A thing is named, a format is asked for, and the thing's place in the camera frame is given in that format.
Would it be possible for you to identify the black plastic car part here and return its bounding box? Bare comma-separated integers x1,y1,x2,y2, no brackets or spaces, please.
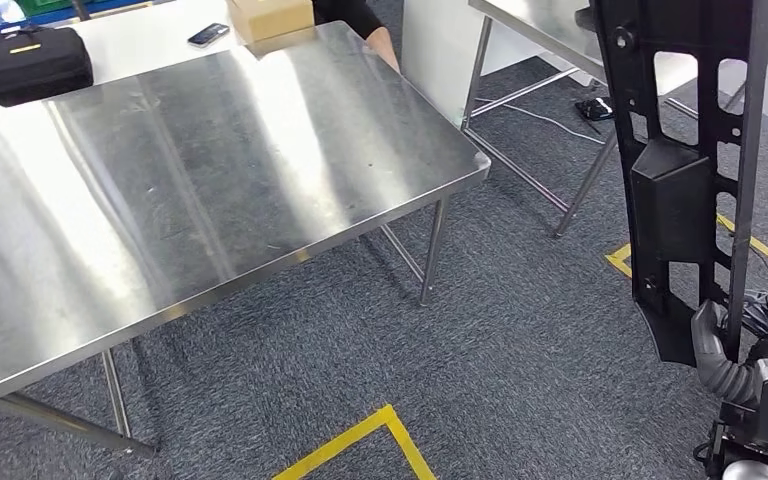
589,0,768,369

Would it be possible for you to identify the yellow floor tape square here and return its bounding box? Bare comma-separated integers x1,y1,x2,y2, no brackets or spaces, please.
271,404,438,480
604,211,768,287

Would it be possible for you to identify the stainless steel table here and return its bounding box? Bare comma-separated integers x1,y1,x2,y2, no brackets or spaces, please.
460,0,768,240
0,19,493,460

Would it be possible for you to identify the white board panel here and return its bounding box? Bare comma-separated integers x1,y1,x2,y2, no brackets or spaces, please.
400,0,544,128

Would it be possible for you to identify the person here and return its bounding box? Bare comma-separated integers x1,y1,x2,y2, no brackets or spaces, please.
311,0,402,74

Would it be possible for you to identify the cardboard box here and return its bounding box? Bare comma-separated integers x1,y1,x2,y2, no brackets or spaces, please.
226,0,316,46

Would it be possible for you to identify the black smartphone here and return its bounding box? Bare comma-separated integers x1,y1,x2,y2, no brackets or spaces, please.
187,22,232,49

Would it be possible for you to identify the black carrying case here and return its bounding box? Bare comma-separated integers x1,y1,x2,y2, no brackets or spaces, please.
0,25,96,109

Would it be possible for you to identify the green plastic bin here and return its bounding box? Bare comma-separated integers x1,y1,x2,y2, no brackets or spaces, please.
16,0,75,16

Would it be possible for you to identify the white floor cable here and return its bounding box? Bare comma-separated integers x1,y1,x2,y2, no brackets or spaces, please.
473,97,607,147

